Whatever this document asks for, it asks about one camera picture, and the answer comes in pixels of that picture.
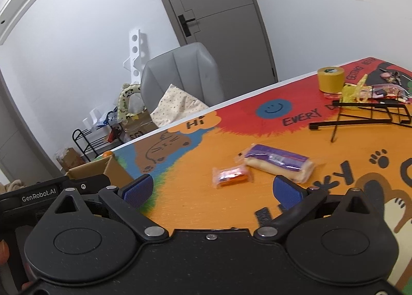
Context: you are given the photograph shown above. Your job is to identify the black shoe rack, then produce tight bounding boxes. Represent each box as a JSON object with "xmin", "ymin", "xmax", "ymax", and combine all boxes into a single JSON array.
[{"xmin": 72, "ymin": 128, "xmax": 124, "ymax": 158}]

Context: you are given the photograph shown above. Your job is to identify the white perforated bracket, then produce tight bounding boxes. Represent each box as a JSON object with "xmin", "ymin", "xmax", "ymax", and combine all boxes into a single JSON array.
[{"xmin": 122, "ymin": 28, "xmax": 147, "ymax": 85}]

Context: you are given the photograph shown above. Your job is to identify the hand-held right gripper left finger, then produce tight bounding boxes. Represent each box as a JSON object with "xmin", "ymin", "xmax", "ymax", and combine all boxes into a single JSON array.
[{"xmin": 48, "ymin": 173, "xmax": 169, "ymax": 241}]

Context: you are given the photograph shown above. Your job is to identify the dark keychain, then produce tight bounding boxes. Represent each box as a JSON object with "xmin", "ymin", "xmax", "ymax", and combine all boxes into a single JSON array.
[{"xmin": 379, "ymin": 68, "xmax": 404, "ymax": 86}]

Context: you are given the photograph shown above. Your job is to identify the small orange snack packet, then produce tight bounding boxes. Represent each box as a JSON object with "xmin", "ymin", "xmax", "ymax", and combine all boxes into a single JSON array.
[{"xmin": 212, "ymin": 166, "xmax": 253, "ymax": 189}]

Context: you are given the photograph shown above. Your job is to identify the grey chair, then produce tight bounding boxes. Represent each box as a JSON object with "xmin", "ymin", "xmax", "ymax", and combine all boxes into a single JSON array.
[{"xmin": 141, "ymin": 42, "xmax": 226, "ymax": 112}]

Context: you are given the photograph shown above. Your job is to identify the purple bread packet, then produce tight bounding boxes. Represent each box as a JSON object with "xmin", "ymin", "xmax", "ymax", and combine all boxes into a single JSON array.
[{"xmin": 240, "ymin": 144, "xmax": 317, "ymax": 183}]

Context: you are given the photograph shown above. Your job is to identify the clear bag with small things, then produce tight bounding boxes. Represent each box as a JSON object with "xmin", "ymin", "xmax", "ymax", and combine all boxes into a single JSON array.
[{"xmin": 370, "ymin": 82, "xmax": 412, "ymax": 104}]

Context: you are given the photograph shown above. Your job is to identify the brown paper bag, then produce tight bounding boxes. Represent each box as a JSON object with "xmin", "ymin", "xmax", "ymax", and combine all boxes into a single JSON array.
[{"xmin": 53, "ymin": 148, "xmax": 87, "ymax": 171}]

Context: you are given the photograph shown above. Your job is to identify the black door handle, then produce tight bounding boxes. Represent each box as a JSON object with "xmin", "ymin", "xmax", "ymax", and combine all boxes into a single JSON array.
[{"xmin": 178, "ymin": 14, "xmax": 196, "ymax": 37}]

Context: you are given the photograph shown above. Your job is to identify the white and blue plastic bags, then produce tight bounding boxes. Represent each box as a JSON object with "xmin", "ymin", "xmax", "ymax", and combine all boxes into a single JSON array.
[{"xmin": 83, "ymin": 105, "xmax": 119, "ymax": 128}]

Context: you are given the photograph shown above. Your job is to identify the black wire rack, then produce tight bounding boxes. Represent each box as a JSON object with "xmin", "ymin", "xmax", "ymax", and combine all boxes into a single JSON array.
[{"xmin": 308, "ymin": 98, "xmax": 412, "ymax": 144}]

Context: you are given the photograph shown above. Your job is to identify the dotted cream cushion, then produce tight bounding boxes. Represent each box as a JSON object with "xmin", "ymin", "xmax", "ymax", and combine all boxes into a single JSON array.
[{"xmin": 150, "ymin": 83, "xmax": 210, "ymax": 128}]

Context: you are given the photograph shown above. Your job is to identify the taped cardboard box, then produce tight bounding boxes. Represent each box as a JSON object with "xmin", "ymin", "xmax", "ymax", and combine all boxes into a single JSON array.
[{"xmin": 121, "ymin": 115, "xmax": 160, "ymax": 142}]

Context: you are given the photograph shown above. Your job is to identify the grey door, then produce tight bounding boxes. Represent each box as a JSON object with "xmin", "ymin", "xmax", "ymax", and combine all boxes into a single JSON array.
[{"xmin": 151, "ymin": 0, "xmax": 279, "ymax": 89}]

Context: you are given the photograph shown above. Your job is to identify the yellow tape roll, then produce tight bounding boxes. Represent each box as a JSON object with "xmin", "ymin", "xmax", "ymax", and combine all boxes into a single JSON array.
[{"xmin": 317, "ymin": 66, "xmax": 346, "ymax": 93}]

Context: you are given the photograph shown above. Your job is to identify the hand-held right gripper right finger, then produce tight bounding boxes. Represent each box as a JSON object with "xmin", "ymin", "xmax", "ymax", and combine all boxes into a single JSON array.
[{"xmin": 254, "ymin": 175, "xmax": 379, "ymax": 241}]

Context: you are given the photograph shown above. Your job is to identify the yellow plastic bag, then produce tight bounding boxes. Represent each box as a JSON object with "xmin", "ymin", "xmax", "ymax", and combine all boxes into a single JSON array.
[{"xmin": 341, "ymin": 73, "xmax": 374, "ymax": 104}]

